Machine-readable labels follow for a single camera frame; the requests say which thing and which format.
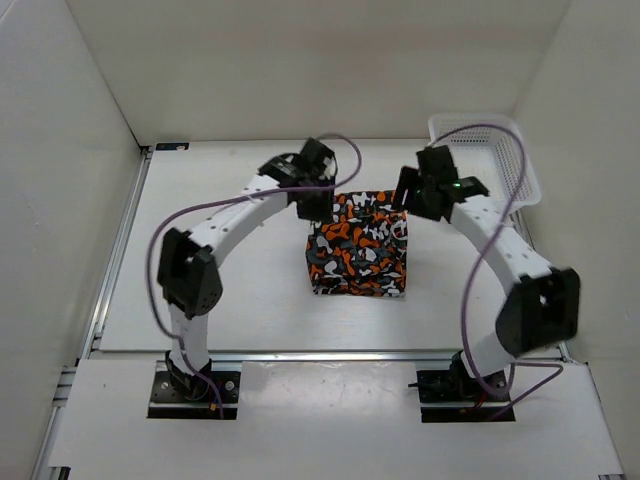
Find orange black camouflage shorts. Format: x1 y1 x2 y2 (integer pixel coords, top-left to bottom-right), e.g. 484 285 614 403
305 190 409 298

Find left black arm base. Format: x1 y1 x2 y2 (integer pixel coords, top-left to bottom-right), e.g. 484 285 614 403
147 362 241 421

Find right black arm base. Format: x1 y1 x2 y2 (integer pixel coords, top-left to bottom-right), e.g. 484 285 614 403
407 362 516 424

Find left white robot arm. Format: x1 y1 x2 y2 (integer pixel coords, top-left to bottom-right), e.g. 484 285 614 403
157 138 337 400

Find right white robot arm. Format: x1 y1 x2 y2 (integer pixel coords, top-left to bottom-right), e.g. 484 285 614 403
393 146 581 400

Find white plastic mesh basket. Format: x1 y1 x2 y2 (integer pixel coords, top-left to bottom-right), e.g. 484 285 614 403
428 113 521 205

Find front aluminium rail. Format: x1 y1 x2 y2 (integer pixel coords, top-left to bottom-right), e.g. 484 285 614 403
88 347 568 363

